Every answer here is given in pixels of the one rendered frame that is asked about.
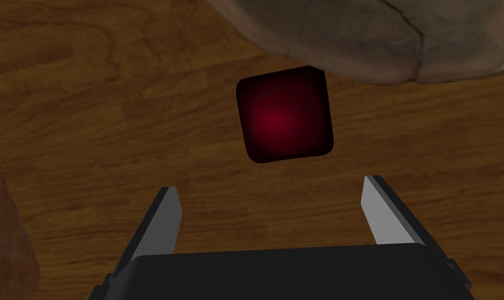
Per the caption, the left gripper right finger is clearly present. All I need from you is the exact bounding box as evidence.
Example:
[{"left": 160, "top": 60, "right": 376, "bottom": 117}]
[{"left": 360, "top": 174, "right": 449, "bottom": 261}]

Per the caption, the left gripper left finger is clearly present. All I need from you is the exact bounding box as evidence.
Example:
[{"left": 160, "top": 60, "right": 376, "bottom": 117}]
[{"left": 109, "top": 186, "right": 183, "bottom": 278}]

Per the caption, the brown wooden table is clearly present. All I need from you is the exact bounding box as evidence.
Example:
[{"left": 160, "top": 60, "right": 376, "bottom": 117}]
[{"left": 0, "top": 0, "right": 504, "bottom": 300}]

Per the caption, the dark red cube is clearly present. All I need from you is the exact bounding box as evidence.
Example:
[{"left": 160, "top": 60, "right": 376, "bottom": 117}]
[{"left": 236, "top": 65, "right": 335, "bottom": 165}]

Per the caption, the reddish-brown rounded lump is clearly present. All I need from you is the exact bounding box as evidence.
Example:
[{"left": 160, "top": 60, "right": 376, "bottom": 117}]
[{"left": 0, "top": 129, "right": 41, "bottom": 300}]

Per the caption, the grey-brown bowl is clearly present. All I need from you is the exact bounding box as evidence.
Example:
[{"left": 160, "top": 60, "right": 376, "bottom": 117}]
[{"left": 205, "top": 0, "right": 504, "bottom": 86}]

